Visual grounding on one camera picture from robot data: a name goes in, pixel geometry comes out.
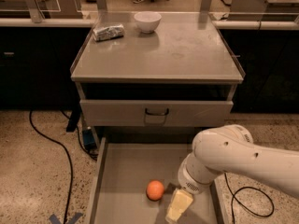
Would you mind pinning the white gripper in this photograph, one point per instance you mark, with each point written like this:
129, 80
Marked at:
189, 181

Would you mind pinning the orange fruit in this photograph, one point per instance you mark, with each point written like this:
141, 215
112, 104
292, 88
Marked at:
155, 190

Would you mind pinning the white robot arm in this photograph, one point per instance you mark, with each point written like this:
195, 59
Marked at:
230, 149

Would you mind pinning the open middle drawer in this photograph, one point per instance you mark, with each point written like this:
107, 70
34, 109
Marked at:
123, 171

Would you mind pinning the closed top drawer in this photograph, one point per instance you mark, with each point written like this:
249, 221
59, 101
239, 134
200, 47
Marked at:
140, 113

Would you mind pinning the grey metal drawer cabinet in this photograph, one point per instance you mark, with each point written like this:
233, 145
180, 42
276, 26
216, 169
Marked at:
184, 59

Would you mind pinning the blue power box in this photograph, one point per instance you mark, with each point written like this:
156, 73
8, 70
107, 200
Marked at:
88, 140

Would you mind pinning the blue tape floor mark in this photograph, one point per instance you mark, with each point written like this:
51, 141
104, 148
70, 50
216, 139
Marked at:
73, 220

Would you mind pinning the white ceramic bowl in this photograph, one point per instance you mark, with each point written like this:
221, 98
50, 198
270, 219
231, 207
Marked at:
147, 21

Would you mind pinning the silver foil snack bag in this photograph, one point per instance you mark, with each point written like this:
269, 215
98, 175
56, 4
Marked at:
103, 33

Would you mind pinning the black drawer handle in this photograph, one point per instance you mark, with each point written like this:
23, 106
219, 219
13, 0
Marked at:
164, 113

